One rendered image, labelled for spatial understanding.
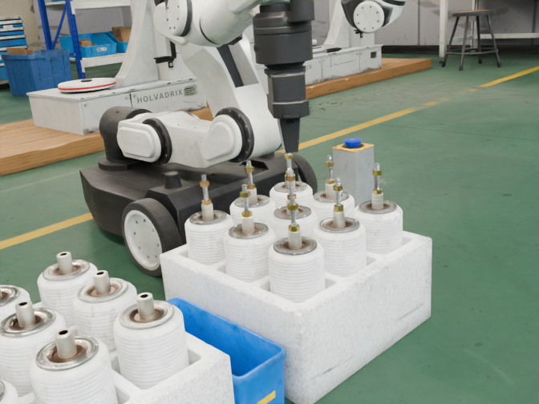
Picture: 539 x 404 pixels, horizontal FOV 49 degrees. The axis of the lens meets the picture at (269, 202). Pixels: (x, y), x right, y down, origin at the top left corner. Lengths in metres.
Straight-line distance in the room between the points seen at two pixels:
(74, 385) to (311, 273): 0.42
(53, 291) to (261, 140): 0.69
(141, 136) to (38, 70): 3.82
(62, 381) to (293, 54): 0.54
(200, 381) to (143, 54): 2.79
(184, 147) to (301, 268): 0.80
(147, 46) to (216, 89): 1.99
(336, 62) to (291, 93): 3.54
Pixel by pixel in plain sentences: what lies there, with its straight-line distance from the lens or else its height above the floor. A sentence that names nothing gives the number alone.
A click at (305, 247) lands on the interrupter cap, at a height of 0.25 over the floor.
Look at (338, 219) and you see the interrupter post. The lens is 1.07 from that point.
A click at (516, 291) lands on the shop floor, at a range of 1.43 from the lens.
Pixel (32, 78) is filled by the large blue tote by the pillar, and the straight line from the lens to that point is 5.53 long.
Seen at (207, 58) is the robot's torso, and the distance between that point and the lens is 1.51.
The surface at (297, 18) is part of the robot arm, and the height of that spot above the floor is 0.62.
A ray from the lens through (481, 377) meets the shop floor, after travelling 1.14.
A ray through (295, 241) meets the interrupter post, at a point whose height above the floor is 0.26.
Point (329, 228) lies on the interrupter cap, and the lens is 1.07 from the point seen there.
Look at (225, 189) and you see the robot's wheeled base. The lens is 1.58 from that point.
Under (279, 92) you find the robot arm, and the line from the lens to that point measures 0.89.
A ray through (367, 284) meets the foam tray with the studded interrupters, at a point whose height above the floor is 0.16.
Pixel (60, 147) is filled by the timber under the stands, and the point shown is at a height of 0.07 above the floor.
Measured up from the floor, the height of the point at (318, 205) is 0.25.
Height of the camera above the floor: 0.65
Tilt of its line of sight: 19 degrees down
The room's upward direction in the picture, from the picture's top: 4 degrees counter-clockwise
